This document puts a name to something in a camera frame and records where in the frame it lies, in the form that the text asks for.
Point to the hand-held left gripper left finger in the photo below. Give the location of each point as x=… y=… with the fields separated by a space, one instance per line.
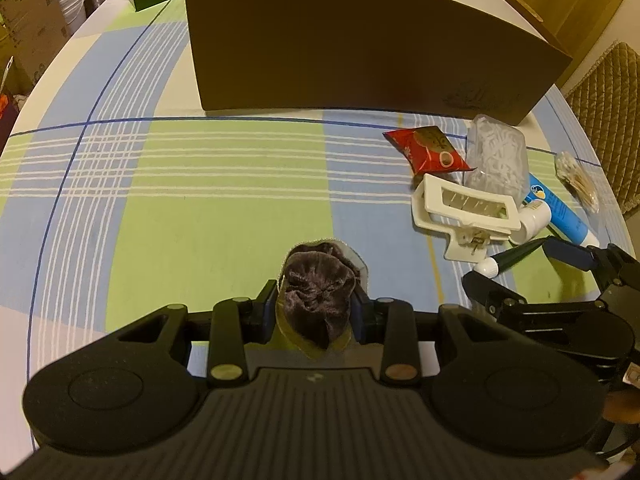
x=269 y=307

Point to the blue and white tube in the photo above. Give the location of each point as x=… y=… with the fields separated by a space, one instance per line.
x=565 y=215

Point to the clear bag of white swabs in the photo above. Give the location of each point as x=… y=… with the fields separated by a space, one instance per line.
x=495 y=160

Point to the brown velvet scrunchie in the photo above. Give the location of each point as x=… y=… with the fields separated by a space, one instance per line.
x=315 y=290

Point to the dark green tube white cap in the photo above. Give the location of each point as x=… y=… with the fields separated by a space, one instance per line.
x=520 y=252

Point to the clear bag of wooden toothpicks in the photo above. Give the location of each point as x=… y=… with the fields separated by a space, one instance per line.
x=580 y=182

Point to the small white bottle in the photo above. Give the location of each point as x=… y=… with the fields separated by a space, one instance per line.
x=532 y=220

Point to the quilted tan chair cushion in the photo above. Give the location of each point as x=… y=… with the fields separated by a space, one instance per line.
x=610 y=110

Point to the person's right hand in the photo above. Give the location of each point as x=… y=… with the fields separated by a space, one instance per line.
x=621 y=406

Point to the stacked cardboard boxes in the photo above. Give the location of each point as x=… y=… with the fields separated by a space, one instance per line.
x=30 y=20

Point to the wooden door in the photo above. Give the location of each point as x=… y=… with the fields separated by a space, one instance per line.
x=575 y=5

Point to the red snack packet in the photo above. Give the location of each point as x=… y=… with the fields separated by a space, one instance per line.
x=430 y=152

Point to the large brown cardboard box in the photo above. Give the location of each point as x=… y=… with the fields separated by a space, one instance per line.
x=350 y=50

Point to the white hair claw clip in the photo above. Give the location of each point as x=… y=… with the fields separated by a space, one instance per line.
x=465 y=227

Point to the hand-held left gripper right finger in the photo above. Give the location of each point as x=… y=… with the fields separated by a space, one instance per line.
x=358 y=312

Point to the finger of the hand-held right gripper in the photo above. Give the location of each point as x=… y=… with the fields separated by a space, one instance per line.
x=492 y=292
x=567 y=252

